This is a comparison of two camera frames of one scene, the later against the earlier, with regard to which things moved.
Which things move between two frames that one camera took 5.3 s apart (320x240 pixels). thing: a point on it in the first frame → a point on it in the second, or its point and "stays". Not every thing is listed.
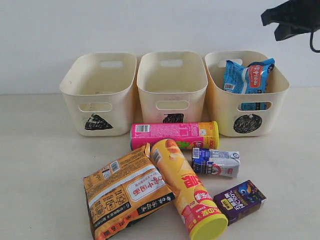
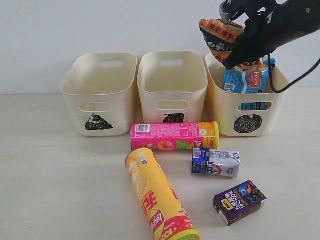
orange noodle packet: x=119 y=193 → x=220 y=37
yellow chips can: x=200 y=212 → x=157 y=197
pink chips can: x=186 y=135 stays
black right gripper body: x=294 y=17 → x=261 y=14
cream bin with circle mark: x=246 y=115 stays
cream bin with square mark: x=172 y=86 stays
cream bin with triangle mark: x=98 y=89 stays
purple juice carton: x=240 y=202 stays
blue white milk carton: x=214 y=162 stays
